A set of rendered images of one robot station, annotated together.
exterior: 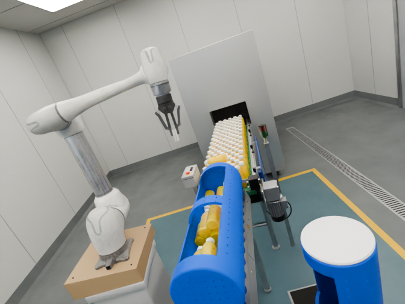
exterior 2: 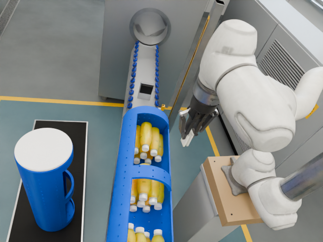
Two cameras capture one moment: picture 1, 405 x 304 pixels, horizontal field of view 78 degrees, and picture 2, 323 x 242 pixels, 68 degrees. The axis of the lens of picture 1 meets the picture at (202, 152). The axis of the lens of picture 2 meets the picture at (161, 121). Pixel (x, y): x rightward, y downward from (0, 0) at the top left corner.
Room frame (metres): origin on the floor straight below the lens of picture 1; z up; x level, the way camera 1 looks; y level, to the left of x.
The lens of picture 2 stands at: (1.64, -0.27, 2.18)
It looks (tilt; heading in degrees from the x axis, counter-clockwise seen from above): 45 degrees down; 150
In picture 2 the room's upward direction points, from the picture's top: 20 degrees clockwise
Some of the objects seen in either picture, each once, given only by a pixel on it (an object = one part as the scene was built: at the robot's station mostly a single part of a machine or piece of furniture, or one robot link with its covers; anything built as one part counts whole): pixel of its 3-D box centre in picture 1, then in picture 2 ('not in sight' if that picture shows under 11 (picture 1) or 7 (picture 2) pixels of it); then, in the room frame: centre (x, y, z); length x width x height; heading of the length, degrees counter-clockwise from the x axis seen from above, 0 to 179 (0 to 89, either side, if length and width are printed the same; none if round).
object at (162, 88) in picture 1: (161, 88); (210, 88); (1.21, 0.08, 1.82); 0.09 x 0.09 x 0.06
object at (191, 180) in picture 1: (191, 175); not in sight; (1.88, 0.16, 1.05); 0.20 x 0.10 x 0.10; 165
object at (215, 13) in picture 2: not in sight; (179, 100); (0.25, 0.63, 0.85); 0.06 x 0.06 x 1.70; 75
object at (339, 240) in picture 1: (335, 237); (44, 148); (0.81, -0.40, 1.03); 0.28 x 0.28 x 0.01
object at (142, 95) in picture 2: not in sight; (145, 91); (0.32, 0.27, 1.00); 0.10 x 0.04 x 0.15; 75
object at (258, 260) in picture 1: (258, 262); not in sight; (1.53, -0.12, 0.31); 0.06 x 0.06 x 0.63; 75
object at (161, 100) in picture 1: (166, 104); (202, 106); (1.21, 0.09, 1.74); 0.08 x 0.07 x 0.09; 90
